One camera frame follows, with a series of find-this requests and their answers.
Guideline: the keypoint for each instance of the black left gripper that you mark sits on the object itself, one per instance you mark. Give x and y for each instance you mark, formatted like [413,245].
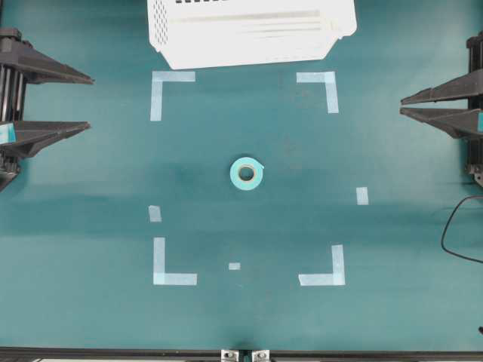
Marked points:
[25,139]

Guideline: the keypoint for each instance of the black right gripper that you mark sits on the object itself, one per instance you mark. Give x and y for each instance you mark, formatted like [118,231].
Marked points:
[457,123]

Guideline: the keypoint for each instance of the teal tape roll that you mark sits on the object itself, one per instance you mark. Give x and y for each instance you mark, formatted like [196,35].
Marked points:
[246,173]

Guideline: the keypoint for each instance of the white plastic basket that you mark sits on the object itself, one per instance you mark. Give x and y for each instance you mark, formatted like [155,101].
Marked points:
[205,34]

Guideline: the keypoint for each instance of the bottom tiny tape strip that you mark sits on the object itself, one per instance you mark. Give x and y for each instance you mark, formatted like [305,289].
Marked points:
[234,266]

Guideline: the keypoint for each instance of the black table edge rail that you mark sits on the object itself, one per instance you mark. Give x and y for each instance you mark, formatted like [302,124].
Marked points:
[32,354]

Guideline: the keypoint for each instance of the left metal bracket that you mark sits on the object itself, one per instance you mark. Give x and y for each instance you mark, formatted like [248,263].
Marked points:
[229,355]

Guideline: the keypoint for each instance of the metal bracket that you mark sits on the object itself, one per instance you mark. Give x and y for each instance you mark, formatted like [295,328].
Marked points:
[260,356]
[229,355]

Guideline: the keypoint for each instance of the right metal bracket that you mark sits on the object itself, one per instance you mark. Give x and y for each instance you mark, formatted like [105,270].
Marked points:
[260,356]

